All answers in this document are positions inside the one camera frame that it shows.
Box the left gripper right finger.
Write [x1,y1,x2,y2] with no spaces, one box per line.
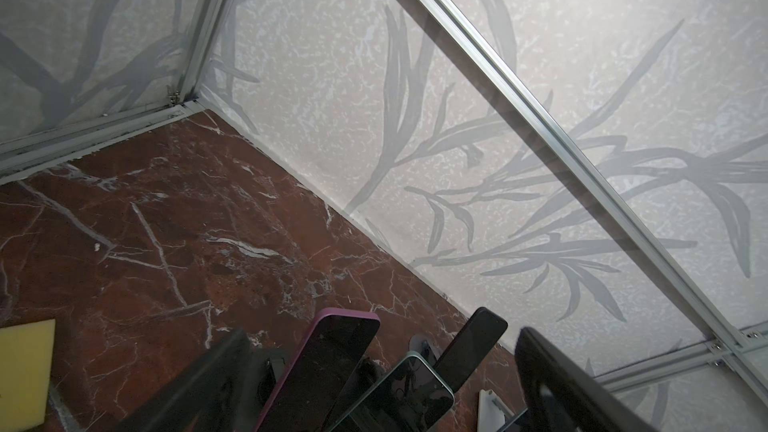
[514,327,653,432]

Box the black phone rear centre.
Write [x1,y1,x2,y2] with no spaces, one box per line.
[433,307,508,393]

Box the white phone stand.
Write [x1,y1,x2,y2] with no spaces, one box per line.
[476,389,516,432]

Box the yellow sponge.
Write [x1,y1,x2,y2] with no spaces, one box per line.
[1,319,56,431]

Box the purple-edged phone on stand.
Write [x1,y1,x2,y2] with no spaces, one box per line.
[254,308,380,431]

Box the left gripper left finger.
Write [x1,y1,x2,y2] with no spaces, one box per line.
[116,329,251,431]

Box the green-edged phone on stand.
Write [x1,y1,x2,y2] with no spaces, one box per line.
[330,352,455,432]

